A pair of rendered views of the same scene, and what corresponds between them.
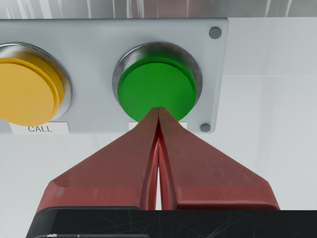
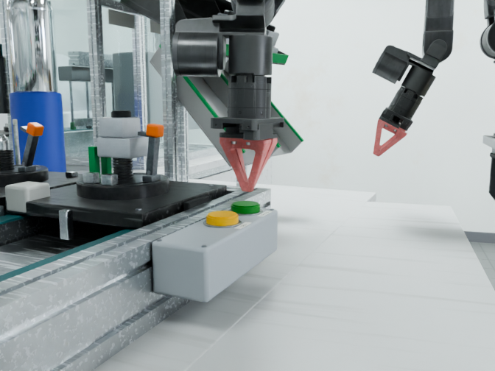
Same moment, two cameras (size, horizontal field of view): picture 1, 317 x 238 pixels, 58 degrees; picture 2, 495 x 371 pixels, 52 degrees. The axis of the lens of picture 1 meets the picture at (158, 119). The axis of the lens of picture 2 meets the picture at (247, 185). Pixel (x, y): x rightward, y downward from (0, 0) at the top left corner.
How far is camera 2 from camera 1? 72 cm
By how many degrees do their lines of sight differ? 96
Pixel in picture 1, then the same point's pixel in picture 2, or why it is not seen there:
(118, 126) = (257, 217)
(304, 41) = (283, 258)
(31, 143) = (297, 341)
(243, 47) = (275, 267)
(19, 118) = (230, 215)
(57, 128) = (247, 223)
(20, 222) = not seen: outside the picture
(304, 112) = (330, 260)
